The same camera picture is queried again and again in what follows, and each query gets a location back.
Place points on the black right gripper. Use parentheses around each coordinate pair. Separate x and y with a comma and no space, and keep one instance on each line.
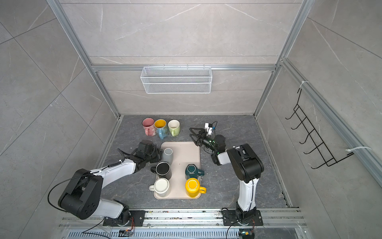
(199,138)

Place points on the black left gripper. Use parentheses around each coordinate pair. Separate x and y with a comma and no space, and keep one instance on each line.
(159,153)

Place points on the grey mug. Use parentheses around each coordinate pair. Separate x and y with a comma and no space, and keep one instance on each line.
(167,155)

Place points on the light green mug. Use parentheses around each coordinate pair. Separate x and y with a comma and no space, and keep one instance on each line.
(174,127)

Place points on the pink mug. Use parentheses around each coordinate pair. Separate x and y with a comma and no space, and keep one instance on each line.
(149,126)

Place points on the blue butterfly mug yellow inside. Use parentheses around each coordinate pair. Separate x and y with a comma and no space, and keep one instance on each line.
(161,128)

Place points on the dark green mug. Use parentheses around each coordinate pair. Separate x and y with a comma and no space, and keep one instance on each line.
(193,172)

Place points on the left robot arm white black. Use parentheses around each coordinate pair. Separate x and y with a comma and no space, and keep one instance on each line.
(82,195)

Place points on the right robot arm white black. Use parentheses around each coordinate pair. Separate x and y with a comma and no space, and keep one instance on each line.
(247,167)

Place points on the black mug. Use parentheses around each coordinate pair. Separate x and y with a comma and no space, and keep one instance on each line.
(163,170)

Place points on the white mug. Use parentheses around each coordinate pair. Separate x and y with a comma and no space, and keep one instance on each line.
(161,187)

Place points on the beige plastic tray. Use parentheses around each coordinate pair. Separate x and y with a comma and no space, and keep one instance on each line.
(184,153)

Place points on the white wire mesh basket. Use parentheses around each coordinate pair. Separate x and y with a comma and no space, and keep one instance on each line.
(176,80)

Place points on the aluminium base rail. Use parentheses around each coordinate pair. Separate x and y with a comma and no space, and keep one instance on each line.
(211,223)

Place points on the black wire hook rack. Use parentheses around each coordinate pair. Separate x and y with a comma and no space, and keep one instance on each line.
(313,135)

